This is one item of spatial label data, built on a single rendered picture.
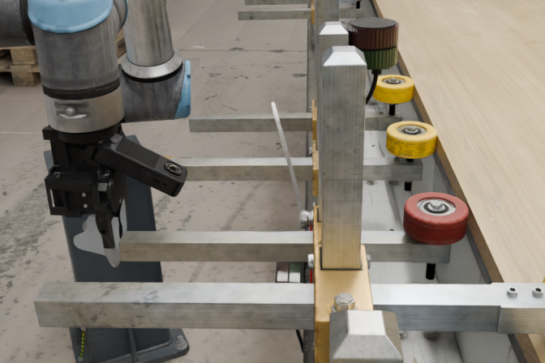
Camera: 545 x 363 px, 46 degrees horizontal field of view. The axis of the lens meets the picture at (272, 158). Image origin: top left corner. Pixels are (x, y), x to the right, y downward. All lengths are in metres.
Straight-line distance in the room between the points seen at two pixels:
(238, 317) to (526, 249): 0.36
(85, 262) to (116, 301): 1.16
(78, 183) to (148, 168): 0.09
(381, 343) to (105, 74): 0.52
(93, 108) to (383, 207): 0.80
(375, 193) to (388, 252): 0.62
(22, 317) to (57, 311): 1.64
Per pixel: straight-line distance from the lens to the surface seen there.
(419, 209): 0.83
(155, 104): 1.60
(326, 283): 0.58
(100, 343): 1.92
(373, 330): 0.33
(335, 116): 0.52
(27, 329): 2.20
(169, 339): 1.98
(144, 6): 1.48
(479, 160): 0.99
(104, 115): 0.77
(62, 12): 0.73
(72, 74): 0.75
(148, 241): 0.86
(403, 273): 1.20
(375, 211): 1.39
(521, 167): 0.98
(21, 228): 2.75
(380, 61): 0.76
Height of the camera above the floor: 1.32
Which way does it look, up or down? 25 degrees down
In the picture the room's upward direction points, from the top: 2 degrees counter-clockwise
